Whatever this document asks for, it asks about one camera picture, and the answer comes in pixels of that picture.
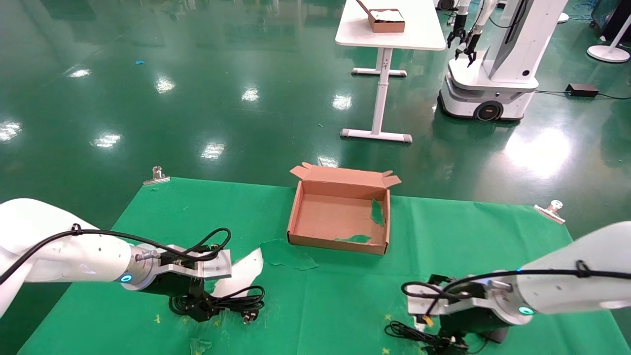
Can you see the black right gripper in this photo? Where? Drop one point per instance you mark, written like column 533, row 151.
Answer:
column 468, row 323

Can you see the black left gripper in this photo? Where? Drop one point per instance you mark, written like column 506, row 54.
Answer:
column 172, row 285

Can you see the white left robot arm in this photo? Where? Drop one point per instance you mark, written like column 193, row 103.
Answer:
column 74, row 259

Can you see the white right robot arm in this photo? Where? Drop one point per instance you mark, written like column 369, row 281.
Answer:
column 581, row 293

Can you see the open brown cardboard box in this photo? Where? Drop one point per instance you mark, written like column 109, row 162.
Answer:
column 330, row 217

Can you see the small brown box with papers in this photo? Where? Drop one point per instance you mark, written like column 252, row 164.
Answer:
column 387, row 23

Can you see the torn green table cloth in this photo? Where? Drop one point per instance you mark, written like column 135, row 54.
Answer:
column 345, row 296

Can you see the metal cloth clip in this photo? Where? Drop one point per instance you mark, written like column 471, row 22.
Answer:
column 157, row 176
column 552, row 209

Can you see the white background wheeled robot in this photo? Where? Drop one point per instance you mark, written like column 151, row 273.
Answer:
column 512, row 59

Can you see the white background table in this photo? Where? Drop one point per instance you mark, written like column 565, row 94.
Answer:
column 419, row 34

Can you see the white floor stand base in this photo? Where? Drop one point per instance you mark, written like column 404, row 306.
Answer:
column 609, row 53

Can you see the dark background cabinet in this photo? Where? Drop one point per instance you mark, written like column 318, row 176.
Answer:
column 616, row 19

